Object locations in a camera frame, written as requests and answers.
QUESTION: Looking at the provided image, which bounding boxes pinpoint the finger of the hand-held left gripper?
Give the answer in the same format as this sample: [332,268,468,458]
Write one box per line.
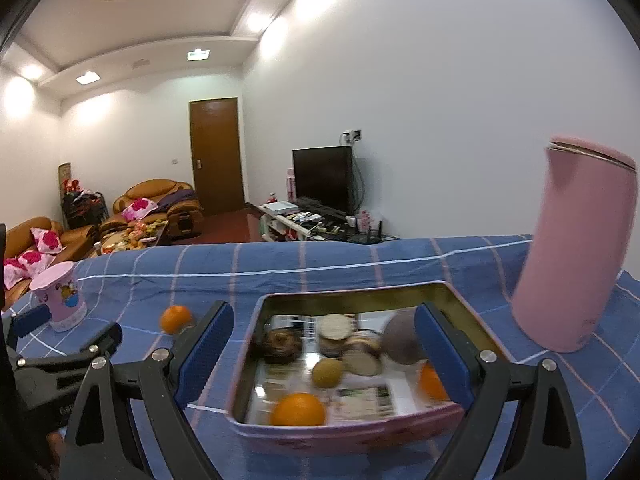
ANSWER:
[5,305,52,346]
[10,322,124,388]

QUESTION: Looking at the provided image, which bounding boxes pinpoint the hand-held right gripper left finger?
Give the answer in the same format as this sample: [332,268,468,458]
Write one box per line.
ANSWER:
[59,300,236,480]

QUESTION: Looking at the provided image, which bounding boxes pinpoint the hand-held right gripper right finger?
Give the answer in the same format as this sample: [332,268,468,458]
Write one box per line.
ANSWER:
[414,301,588,480]

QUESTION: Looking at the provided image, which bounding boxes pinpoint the orange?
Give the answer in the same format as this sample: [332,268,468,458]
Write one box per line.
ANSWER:
[270,392,327,427]
[160,305,193,336]
[417,362,451,403]

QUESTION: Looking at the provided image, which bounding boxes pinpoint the grey purple round fruit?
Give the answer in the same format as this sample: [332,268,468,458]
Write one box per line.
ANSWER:
[382,309,428,366]

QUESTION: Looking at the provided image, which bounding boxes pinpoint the dark brown round fruit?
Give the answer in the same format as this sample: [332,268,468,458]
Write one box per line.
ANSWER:
[262,327,304,365]

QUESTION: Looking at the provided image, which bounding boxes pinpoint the round cream biscuits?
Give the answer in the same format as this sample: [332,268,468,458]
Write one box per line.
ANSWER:
[342,334,385,377]

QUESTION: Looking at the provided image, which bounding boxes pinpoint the small tan round fruit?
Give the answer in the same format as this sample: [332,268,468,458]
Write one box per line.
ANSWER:
[311,357,345,389]

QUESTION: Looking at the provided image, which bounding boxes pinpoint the pink tin box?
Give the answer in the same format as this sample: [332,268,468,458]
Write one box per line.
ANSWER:
[226,282,511,456]

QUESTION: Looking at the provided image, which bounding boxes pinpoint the pink printed mug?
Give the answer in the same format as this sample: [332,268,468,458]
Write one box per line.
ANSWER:
[29,261,87,333]

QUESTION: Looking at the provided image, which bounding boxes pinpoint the pink flower cushion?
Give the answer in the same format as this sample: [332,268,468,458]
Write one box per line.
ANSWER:
[30,227,63,256]
[122,197,157,221]
[4,250,53,278]

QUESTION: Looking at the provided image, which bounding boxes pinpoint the blue plaid blanket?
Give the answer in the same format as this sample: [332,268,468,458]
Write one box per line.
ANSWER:
[0,234,640,480]

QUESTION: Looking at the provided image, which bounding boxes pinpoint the printed paper liner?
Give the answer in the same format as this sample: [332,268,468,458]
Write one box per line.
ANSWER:
[247,312,453,423]

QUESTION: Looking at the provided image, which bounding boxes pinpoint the black rack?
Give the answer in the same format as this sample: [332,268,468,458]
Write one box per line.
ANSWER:
[61,190,108,231]

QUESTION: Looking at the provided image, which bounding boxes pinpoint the cluttered coffee table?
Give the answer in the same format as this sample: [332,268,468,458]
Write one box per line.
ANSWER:
[92,220,171,256]

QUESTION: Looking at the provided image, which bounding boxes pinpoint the black router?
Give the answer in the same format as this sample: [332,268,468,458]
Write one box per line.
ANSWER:
[347,220,386,246]

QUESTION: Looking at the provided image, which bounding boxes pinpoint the white television stand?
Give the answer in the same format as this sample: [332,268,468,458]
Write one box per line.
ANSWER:
[258,202,361,243]

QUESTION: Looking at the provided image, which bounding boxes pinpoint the pink kettle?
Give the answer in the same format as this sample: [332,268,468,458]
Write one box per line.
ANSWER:
[511,135,638,353]

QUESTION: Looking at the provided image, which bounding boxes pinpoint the purple cloth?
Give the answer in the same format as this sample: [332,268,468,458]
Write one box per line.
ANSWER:
[157,187,196,211]

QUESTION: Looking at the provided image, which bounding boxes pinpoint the brown leather two-seat sofa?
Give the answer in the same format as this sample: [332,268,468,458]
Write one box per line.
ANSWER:
[99,179,205,243]

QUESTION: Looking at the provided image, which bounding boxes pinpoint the brown wooden door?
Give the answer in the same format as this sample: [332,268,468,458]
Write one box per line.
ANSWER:
[189,97,246,217]

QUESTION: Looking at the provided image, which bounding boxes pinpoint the black television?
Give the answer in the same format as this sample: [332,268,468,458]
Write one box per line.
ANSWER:
[292,146,355,213]

